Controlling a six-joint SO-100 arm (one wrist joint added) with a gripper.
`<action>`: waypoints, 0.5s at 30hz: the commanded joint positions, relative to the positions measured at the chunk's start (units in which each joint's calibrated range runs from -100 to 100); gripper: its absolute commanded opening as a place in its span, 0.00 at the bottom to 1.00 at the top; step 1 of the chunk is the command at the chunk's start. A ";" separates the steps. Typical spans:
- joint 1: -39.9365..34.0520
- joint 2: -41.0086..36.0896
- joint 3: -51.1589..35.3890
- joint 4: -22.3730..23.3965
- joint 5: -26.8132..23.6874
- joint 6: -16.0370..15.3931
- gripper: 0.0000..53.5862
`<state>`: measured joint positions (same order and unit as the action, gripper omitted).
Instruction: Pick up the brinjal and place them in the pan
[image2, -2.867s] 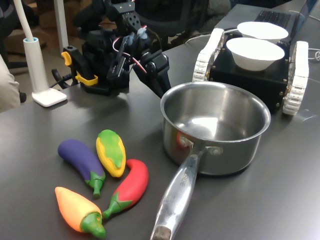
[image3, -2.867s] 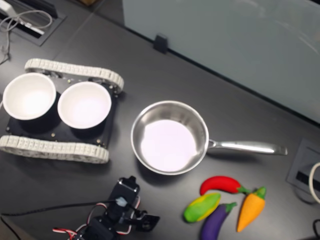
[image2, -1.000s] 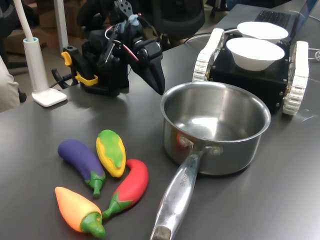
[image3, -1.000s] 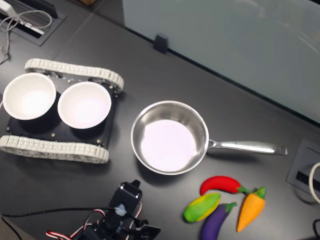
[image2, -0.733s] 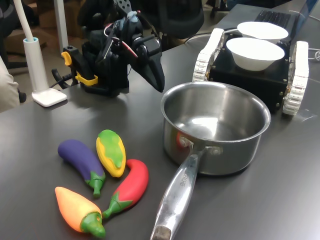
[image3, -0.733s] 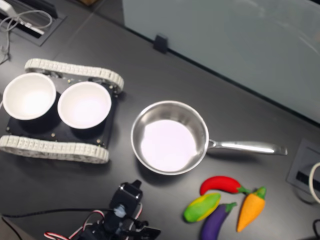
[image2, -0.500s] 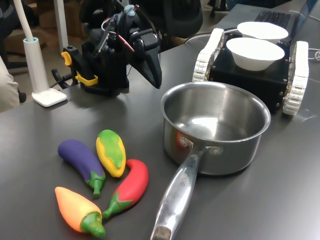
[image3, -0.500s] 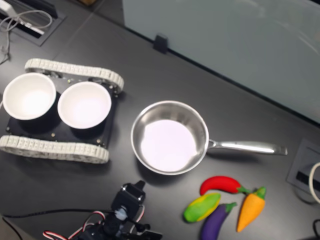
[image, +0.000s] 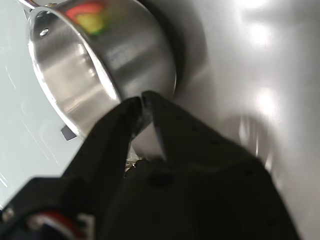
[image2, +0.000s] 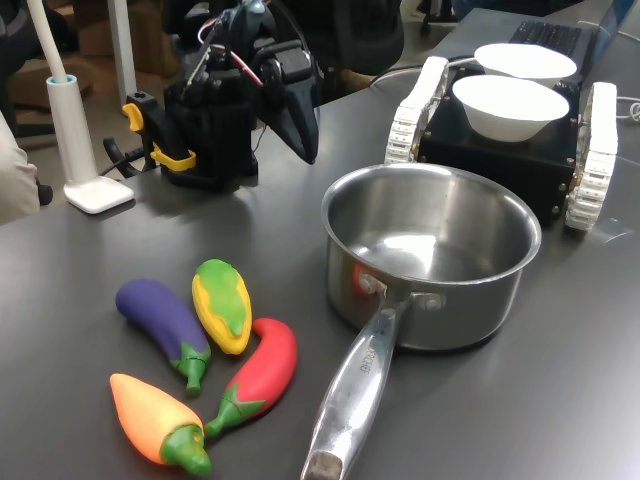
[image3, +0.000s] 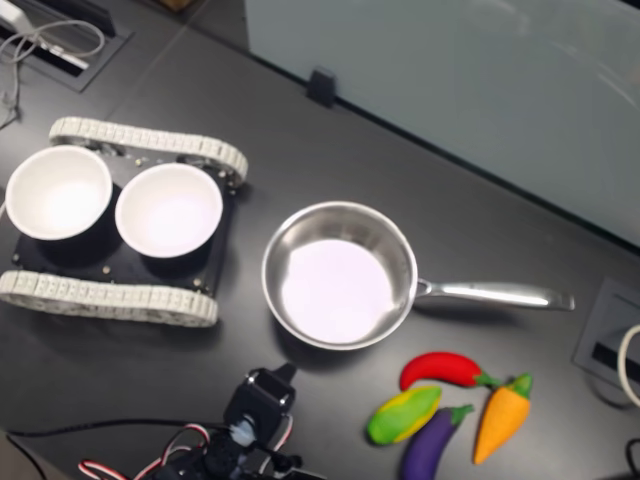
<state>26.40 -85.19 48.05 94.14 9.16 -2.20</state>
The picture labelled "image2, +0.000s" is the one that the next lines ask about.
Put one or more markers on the purple toy aubergine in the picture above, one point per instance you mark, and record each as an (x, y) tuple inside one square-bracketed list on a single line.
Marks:
[(155, 315)]

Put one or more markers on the black office chair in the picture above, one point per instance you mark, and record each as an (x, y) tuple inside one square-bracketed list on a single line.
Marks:
[(350, 40)]

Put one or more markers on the pale grey putty lump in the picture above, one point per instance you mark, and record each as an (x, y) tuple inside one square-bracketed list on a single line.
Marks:
[(258, 5)]

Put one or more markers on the black yellow table clamp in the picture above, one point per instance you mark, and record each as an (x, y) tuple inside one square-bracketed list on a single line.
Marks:
[(160, 130)]

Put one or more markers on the yellow green toy corn cob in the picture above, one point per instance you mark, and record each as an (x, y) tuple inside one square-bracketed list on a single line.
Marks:
[(222, 305)]

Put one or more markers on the black vehicle with white tracks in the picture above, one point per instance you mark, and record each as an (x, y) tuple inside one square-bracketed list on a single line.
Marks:
[(500, 160)]

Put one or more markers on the white bowl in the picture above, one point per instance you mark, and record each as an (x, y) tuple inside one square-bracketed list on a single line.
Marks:
[(510, 107), (525, 62)]

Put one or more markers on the red toy chilli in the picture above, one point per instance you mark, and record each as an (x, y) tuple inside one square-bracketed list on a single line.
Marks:
[(265, 370)]

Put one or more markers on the laptop with black keyboard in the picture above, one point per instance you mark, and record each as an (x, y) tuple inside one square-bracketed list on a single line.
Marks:
[(545, 35)]

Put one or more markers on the person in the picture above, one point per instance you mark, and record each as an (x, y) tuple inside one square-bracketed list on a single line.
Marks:
[(15, 175)]

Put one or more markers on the orange toy carrot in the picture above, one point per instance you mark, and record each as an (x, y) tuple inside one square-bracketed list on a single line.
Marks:
[(145, 420)]

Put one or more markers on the white post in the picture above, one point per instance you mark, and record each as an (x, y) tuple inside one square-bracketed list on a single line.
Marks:
[(75, 150)]

